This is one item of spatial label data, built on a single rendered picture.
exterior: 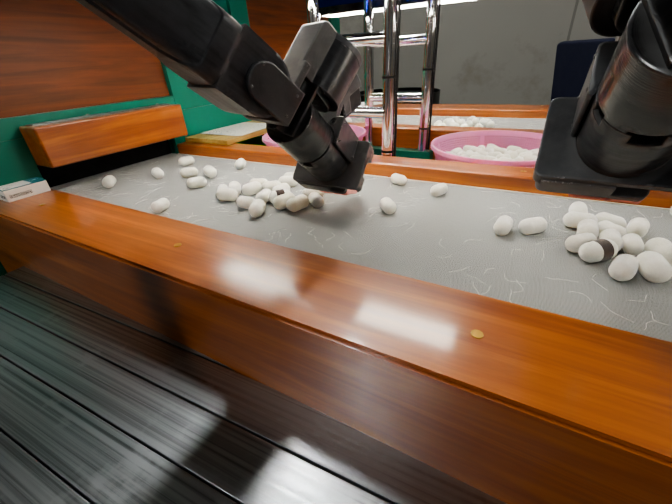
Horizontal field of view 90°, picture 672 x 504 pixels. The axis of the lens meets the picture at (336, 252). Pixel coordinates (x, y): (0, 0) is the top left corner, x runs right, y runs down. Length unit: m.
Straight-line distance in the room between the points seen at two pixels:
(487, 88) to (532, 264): 2.64
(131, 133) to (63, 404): 0.58
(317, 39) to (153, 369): 0.37
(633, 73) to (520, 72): 2.76
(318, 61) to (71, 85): 0.61
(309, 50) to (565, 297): 0.33
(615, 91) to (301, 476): 0.31
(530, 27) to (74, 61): 2.64
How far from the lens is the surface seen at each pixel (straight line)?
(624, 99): 0.24
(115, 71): 0.95
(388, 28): 0.68
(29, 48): 0.89
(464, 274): 0.36
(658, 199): 0.62
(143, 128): 0.88
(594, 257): 0.42
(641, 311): 0.38
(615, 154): 0.28
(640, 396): 0.26
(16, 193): 0.75
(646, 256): 0.43
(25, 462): 0.40
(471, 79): 3.01
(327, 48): 0.41
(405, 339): 0.25
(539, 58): 2.98
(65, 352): 0.49
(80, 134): 0.82
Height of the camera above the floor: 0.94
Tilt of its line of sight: 30 degrees down
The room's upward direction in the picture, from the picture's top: 4 degrees counter-clockwise
